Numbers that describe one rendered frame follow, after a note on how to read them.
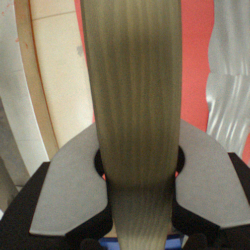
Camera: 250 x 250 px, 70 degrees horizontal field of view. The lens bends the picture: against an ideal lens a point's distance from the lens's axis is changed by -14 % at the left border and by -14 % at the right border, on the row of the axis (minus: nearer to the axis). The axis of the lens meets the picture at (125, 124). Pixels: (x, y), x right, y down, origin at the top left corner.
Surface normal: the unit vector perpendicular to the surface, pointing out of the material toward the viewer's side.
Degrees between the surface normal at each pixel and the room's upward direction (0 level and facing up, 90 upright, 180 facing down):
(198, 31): 0
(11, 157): 0
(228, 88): 33
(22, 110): 0
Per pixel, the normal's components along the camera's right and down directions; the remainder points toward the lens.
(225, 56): -0.52, 0.56
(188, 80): -0.02, 0.49
